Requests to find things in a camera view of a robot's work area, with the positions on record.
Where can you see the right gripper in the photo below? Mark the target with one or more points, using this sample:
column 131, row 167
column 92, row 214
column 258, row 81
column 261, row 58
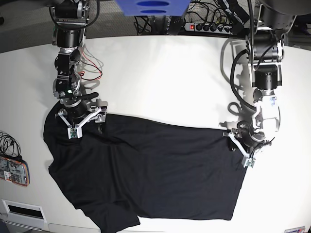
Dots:
column 79, row 109

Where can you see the black T-shirt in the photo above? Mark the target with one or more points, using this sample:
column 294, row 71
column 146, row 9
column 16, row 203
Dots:
column 142, row 168

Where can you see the white power strip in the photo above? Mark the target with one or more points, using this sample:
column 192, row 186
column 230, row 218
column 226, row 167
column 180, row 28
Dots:
column 208, row 28

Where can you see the card at table edge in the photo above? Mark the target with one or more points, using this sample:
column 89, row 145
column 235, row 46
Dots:
column 296, row 230

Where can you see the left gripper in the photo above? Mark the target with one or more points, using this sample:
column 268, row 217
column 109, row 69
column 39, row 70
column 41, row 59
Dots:
column 249, row 141

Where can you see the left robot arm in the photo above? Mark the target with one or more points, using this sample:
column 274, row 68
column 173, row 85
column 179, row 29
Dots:
column 265, row 52

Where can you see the orange electronics case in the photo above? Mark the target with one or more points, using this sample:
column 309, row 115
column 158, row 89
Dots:
column 14, row 171

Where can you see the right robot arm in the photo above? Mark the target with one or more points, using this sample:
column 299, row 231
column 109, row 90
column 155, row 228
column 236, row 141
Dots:
column 71, row 19

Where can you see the blue plastic bin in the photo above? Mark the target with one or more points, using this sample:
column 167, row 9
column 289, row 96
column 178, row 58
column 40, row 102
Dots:
column 153, row 7

